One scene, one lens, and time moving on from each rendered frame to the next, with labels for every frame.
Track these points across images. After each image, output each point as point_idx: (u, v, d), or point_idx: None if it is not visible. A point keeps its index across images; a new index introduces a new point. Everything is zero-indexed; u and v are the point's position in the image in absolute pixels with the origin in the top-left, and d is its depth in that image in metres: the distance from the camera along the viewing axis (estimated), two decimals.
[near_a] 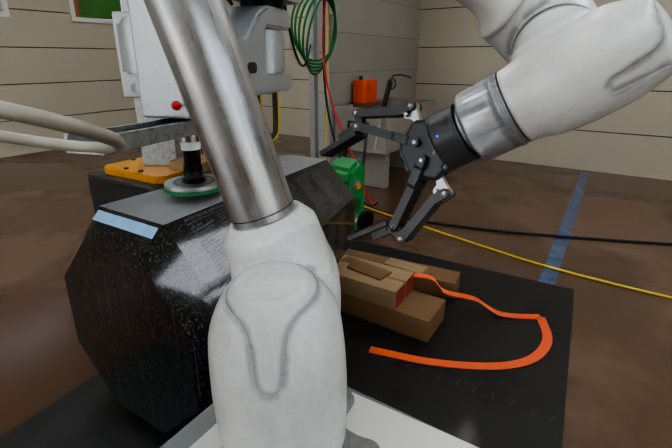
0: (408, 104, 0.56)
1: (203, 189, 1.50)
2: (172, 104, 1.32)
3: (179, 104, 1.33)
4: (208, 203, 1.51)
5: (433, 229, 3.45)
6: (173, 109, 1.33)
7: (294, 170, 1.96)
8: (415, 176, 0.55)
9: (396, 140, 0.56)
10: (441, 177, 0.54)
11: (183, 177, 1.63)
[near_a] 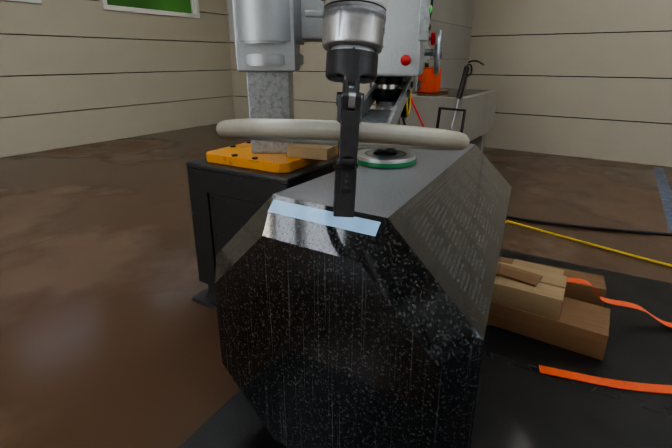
0: None
1: (406, 160, 1.44)
2: (404, 58, 1.25)
3: (410, 58, 1.26)
4: (408, 191, 1.18)
5: (532, 228, 3.13)
6: (403, 63, 1.26)
7: (456, 155, 1.63)
8: (337, 110, 0.60)
9: None
10: (348, 89, 0.58)
11: (367, 150, 1.57)
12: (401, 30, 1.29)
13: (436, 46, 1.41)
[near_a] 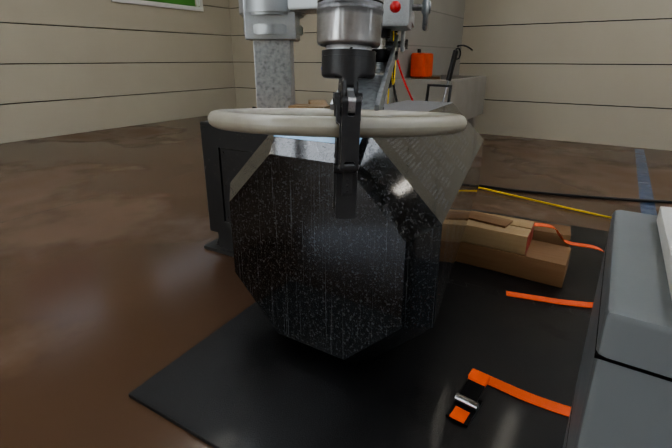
0: None
1: None
2: (394, 4, 1.19)
3: (400, 4, 1.20)
4: None
5: (513, 195, 3.40)
6: (393, 10, 1.20)
7: (434, 107, 1.91)
8: (335, 112, 0.59)
9: (334, 115, 0.62)
10: (347, 92, 0.56)
11: None
12: None
13: None
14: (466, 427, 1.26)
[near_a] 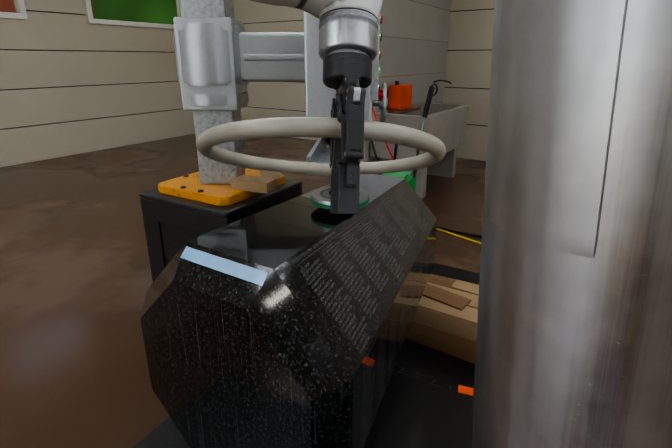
0: (330, 113, 0.70)
1: (368, 196, 1.57)
2: None
3: (364, 118, 1.34)
4: (309, 238, 1.32)
5: None
6: None
7: (378, 193, 1.77)
8: (337, 110, 0.62)
9: None
10: None
11: (318, 194, 1.57)
12: None
13: (383, 100, 1.51)
14: None
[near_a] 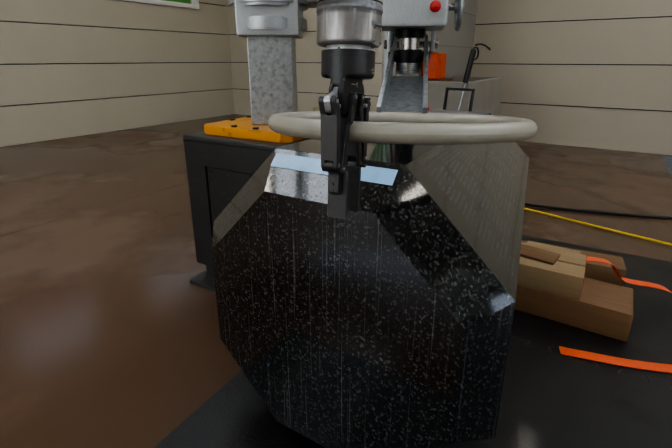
0: None
1: None
2: (434, 3, 1.17)
3: (440, 4, 1.18)
4: (425, 146, 1.07)
5: (542, 213, 3.02)
6: (433, 10, 1.18)
7: None
8: None
9: None
10: (331, 92, 0.57)
11: None
12: None
13: None
14: None
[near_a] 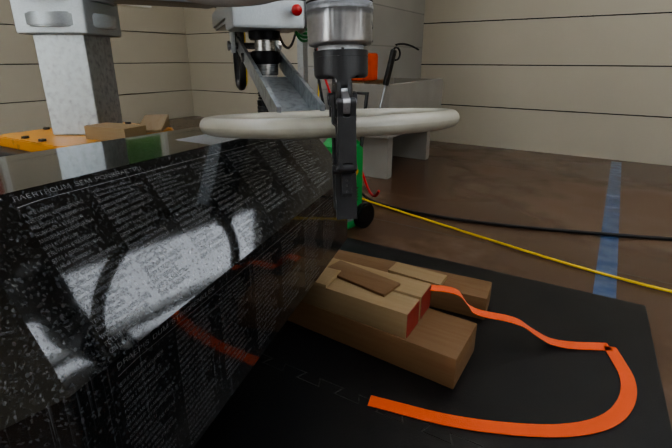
0: None
1: None
2: (297, 7, 1.21)
3: (302, 8, 1.22)
4: (81, 172, 0.85)
5: (448, 226, 2.79)
6: (296, 13, 1.22)
7: None
8: (331, 113, 0.58)
9: (329, 116, 0.62)
10: (341, 93, 0.56)
11: None
12: None
13: (305, 3, 1.42)
14: None
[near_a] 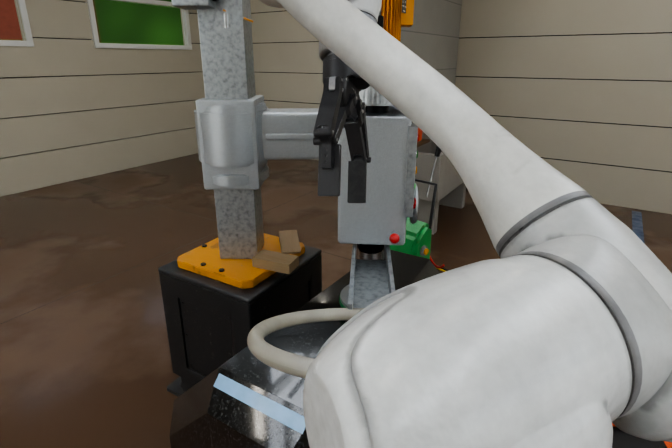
0: None
1: (340, 299, 1.53)
2: (394, 239, 1.30)
3: (399, 237, 1.31)
4: None
5: None
6: (393, 243, 1.31)
7: (406, 284, 1.74)
8: None
9: None
10: None
11: None
12: (387, 206, 1.33)
13: (415, 205, 1.48)
14: None
